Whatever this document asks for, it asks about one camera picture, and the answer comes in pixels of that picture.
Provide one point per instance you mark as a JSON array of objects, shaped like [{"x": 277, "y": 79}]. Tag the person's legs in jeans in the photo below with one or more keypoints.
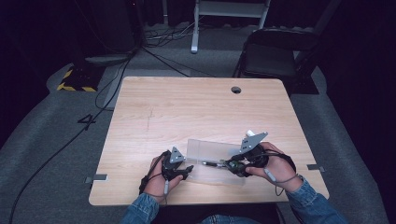
[{"x": 230, "y": 219}]

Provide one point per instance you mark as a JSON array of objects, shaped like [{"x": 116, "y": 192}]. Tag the person's left hand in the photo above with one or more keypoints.
[{"x": 158, "y": 185}]

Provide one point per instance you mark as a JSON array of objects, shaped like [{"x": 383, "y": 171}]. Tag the grey tape strip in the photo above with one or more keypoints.
[
  {"x": 315, "y": 167},
  {"x": 97, "y": 178}
]

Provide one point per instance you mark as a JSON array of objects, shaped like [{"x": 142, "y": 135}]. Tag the yellow black striped base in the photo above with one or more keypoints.
[{"x": 77, "y": 83}]

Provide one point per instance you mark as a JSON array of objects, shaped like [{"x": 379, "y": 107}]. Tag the clear plastic box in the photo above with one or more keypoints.
[{"x": 205, "y": 151}]

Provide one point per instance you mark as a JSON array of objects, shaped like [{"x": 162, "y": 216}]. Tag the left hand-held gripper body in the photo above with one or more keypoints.
[{"x": 169, "y": 168}]

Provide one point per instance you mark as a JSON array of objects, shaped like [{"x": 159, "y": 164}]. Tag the person's right hand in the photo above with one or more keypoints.
[{"x": 280, "y": 171}]

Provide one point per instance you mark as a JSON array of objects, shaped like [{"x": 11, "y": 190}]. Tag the black folding chair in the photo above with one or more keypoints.
[{"x": 271, "y": 59}]

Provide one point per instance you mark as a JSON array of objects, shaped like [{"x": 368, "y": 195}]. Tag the white metal desk frame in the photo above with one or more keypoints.
[{"x": 195, "y": 37}]

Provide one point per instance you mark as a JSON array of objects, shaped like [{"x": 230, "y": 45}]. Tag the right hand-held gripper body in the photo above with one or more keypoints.
[{"x": 253, "y": 155}]

